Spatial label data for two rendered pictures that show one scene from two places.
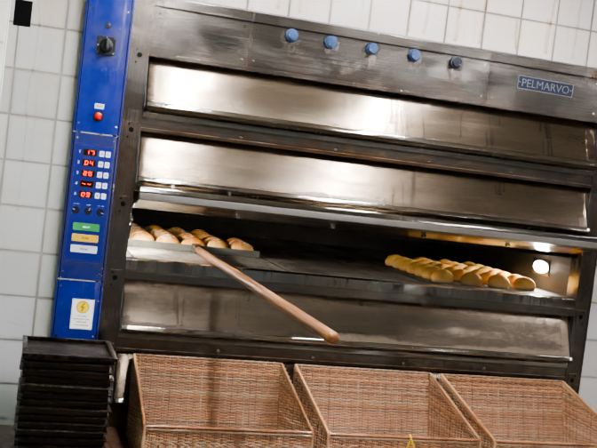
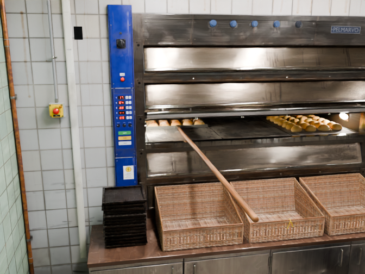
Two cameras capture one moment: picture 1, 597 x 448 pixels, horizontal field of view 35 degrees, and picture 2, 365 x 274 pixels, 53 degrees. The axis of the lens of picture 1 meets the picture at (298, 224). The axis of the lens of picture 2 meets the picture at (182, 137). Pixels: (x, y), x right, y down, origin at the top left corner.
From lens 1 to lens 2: 0.77 m
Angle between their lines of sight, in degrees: 12
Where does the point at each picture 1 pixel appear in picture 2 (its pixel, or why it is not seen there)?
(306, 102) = (223, 56)
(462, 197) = (305, 92)
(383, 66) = (260, 32)
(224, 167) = (186, 94)
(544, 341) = (348, 155)
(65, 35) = (100, 41)
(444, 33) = (291, 10)
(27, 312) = (104, 174)
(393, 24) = (264, 9)
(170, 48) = (152, 39)
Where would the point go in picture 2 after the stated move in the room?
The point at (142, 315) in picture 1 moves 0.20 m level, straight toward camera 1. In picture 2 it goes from (156, 168) to (156, 178)
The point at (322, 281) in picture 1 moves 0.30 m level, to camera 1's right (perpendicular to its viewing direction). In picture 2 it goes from (239, 142) to (279, 143)
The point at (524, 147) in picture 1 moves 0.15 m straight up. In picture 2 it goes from (335, 63) to (338, 43)
